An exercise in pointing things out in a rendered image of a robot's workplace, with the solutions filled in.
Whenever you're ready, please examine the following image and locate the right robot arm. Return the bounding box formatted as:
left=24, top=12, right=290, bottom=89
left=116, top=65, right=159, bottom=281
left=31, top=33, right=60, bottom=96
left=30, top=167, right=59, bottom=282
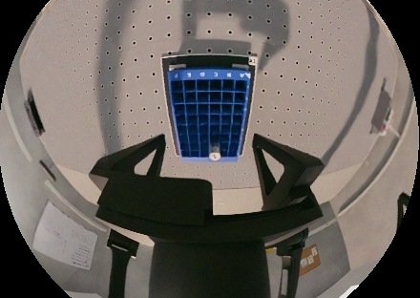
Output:
left=274, top=228, right=309, bottom=298

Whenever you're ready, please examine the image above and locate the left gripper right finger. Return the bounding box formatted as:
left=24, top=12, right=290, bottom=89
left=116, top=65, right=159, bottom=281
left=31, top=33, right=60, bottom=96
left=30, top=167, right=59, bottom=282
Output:
left=252, top=134, right=325, bottom=210

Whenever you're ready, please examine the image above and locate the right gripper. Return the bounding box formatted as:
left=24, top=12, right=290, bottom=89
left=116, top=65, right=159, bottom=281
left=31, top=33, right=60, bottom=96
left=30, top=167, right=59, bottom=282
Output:
left=396, top=192, right=410, bottom=232

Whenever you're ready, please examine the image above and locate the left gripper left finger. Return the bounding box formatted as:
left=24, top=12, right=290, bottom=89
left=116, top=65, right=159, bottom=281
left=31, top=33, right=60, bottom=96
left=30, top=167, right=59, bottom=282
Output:
left=94, top=134, right=166, bottom=177

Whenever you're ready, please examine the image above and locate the white vial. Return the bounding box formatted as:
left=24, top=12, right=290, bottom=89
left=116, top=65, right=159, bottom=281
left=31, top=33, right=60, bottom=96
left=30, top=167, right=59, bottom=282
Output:
left=210, top=142, right=221, bottom=160

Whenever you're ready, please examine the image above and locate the blue tube carrier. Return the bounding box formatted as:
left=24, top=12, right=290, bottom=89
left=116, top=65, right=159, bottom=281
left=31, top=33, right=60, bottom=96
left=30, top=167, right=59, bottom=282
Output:
left=168, top=67, right=251, bottom=162

